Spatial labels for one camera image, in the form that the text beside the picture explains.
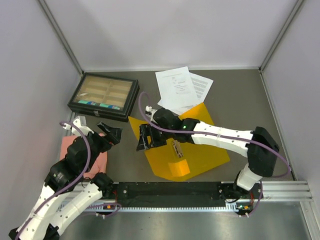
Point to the grey slotted cable duct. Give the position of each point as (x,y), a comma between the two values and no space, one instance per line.
(226,207)

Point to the right aluminium frame post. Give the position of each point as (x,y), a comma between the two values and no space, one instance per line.
(283,30)

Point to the pink folded cloth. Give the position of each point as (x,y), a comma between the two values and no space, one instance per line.
(98,160)

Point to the black compartment display box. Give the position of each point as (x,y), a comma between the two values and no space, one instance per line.
(105,89)

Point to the aluminium frame post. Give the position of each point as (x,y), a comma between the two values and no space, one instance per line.
(283,30)
(61,37)

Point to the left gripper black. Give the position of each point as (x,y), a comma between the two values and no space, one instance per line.
(113,137)

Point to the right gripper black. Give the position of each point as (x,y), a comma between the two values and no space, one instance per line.
(146,131)

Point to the metal folder clip mechanism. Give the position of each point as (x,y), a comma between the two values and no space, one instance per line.
(177,148)

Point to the left aluminium frame post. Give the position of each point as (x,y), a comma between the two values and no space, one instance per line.
(61,37)

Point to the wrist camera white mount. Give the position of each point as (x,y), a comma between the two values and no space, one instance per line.
(78,126)
(150,112)

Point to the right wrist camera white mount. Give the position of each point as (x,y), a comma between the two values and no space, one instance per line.
(150,112)

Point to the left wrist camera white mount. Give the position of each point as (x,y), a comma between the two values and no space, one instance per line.
(78,126)

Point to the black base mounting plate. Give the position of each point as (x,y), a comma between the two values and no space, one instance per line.
(168,194)

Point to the teal tube right in box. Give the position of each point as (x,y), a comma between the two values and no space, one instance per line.
(108,106)

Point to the teal tube left in box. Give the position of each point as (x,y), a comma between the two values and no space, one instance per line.
(86,102)

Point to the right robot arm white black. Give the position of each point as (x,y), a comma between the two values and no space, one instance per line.
(258,146)

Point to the teal tube in box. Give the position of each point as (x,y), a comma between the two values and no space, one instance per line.
(86,102)
(108,106)

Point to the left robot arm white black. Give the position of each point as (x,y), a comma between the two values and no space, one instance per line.
(46,221)

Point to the aluminium front rail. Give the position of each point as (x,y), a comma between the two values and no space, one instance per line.
(286,191)

